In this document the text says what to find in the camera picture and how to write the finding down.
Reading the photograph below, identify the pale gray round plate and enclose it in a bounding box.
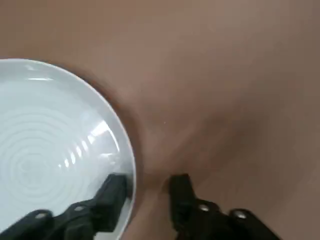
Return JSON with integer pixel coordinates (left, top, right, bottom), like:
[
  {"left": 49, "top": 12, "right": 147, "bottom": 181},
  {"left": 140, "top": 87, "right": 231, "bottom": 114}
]
[{"left": 0, "top": 58, "right": 137, "bottom": 237}]

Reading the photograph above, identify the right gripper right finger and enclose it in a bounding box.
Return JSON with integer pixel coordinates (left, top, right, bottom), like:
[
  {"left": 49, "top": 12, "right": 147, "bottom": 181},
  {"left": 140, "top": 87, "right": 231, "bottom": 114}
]
[{"left": 169, "top": 173, "right": 284, "bottom": 240}]

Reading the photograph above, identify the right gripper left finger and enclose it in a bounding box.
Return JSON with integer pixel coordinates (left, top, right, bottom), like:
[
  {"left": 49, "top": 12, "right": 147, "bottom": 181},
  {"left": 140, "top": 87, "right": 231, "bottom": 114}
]
[{"left": 0, "top": 173, "right": 129, "bottom": 240}]

